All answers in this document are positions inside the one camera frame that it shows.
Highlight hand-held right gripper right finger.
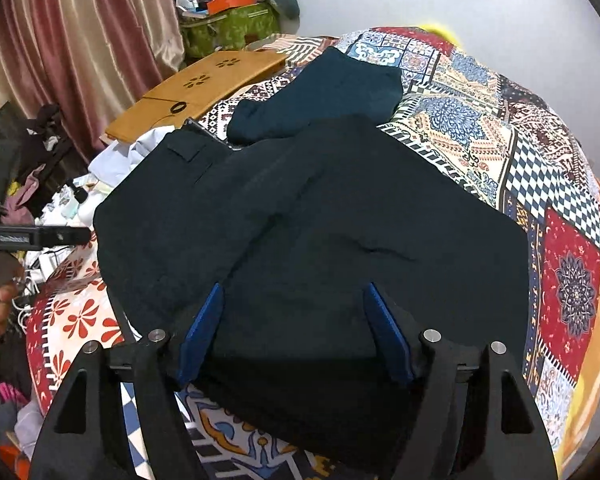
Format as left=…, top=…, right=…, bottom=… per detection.
left=362, top=282, right=553, bottom=480

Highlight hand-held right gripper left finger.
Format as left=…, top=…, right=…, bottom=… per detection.
left=27, top=282, right=226, bottom=480

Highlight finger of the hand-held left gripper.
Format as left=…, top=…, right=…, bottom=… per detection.
left=39, top=226, right=92, bottom=248

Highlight black pants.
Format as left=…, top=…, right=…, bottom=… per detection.
left=92, top=114, right=531, bottom=478

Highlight person's left hand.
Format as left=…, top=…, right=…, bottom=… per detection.
left=0, top=265, right=27, bottom=337

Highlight dark clothes heap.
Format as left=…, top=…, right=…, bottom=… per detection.
left=0, top=102, right=88, bottom=226

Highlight white crumpled cloth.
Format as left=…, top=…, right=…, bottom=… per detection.
left=77, top=126, right=173, bottom=226

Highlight striped red beige curtain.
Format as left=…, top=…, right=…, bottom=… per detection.
left=0, top=0, right=186, bottom=161

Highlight wooden lap desk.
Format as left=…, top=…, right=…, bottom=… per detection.
left=105, top=50, right=291, bottom=143

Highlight patchwork printed blanket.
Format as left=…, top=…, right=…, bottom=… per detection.
left=25, top=25, right=600, bottom=480

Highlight dark teal folded garment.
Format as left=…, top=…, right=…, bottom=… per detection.
left=226, top=46, right=405, bottom=144

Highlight green fabric storage bag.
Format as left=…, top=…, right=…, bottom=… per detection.
left=180, top=2, right=281, bottom=58

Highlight orange box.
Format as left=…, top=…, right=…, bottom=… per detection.
left=206, top=0, right=257, bottom=15

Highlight yellow foam bumper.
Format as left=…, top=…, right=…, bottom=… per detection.
left=415, top=21, right=458, bottom=45

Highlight white charger cables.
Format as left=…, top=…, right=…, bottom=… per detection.
left=12, top=245, right=98, bottom=313

